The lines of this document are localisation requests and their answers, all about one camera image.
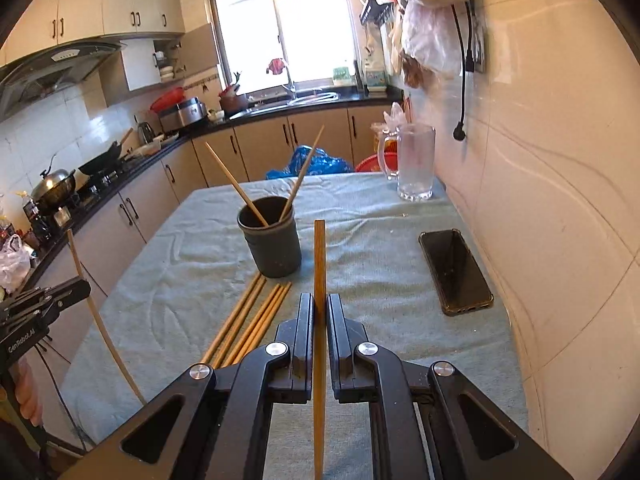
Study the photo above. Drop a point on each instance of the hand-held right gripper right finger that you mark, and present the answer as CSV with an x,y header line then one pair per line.
x,y
334,320

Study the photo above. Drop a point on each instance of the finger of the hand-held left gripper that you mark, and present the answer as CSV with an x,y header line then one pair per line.
x,y
70,290

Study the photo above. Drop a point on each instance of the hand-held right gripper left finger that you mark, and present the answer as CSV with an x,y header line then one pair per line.
x,y
307,320

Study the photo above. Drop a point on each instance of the dark grey chopstick holder cup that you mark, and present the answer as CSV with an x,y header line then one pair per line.
x,y
272,252

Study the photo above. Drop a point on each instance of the brown pot with utensils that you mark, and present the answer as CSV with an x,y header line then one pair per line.
x,y
234,102

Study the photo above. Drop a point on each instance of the person's left hand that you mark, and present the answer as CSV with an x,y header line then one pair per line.
x,y
29,392

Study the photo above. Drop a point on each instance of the small glass jar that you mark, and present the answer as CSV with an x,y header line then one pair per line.
x,y
61,216

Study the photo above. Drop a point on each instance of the dark sauce bottle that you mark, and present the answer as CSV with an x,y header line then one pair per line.
x,y
31,220

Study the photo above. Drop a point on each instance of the steel lidded pot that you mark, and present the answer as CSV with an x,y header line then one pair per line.
x,y
52,185

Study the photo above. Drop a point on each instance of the gas stove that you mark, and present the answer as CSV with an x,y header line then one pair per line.
x,y
100,182

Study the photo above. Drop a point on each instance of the light blue towel cloth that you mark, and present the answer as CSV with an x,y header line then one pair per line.
x,y
190,270

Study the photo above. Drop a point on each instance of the black smartphone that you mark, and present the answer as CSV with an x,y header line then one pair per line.
x,y
455,272

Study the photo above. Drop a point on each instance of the black wok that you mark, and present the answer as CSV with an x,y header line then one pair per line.
x,y
102,162

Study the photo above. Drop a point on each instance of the blue plastic bag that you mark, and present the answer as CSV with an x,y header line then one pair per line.
x,y
320,164

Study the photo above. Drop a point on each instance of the red plastic basket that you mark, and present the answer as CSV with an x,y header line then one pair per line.
x,y
369,164

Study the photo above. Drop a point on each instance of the steel kettle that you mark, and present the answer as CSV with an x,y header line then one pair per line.
x,y
145,132

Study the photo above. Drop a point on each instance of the clear plastic water bottle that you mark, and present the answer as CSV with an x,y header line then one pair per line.
x,y
415,165

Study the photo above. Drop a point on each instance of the beige lower cabinets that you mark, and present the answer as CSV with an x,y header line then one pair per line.
x,y
260,147

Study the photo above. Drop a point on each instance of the beige cabinets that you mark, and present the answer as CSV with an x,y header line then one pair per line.
x,y
115,0
260,147

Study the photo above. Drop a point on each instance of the black kitchen countertop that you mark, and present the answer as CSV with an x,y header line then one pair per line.
x,y
200,132

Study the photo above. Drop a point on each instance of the steel rice cooker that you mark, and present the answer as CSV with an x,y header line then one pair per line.
x,y
182,115

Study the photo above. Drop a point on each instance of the clear crumpled plastic bag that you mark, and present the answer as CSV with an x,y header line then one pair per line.
x,y
395,116

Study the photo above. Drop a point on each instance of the red colander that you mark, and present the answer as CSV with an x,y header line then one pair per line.
x,y
167,100

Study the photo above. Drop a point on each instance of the steel kitchen sink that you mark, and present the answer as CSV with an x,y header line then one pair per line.
x,y
295,99

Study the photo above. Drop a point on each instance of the range hood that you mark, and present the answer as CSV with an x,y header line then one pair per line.
x,y
50,67

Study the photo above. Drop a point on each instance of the metal sink faucet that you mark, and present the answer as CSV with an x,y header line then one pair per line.
x,y
290,82

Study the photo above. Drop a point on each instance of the green box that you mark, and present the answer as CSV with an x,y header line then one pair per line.
x,y
343,76

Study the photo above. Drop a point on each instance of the white and green carton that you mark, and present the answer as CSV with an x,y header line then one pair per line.
x,y
376,77

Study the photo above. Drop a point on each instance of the red cloth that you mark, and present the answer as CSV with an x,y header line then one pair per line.
x,y
276,66

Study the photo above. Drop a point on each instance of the hanging bag with brown contents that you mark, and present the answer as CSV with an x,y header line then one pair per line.
x,y
412,72

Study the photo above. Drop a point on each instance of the beige upper cabinets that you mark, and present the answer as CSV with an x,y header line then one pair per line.
x,y
115,0

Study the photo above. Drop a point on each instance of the kitchen window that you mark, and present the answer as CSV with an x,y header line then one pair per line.
x,y
285,25

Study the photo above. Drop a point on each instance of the hanging white plastic bag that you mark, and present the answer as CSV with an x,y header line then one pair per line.
x,y
432,35

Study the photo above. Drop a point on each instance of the open wall cabinet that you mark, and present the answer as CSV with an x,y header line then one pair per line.
x,y
145,62

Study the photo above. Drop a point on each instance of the wall socket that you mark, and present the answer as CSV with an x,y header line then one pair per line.
x,y
477,45

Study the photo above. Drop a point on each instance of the black wall rack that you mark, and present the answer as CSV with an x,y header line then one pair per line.
x,y
375,10

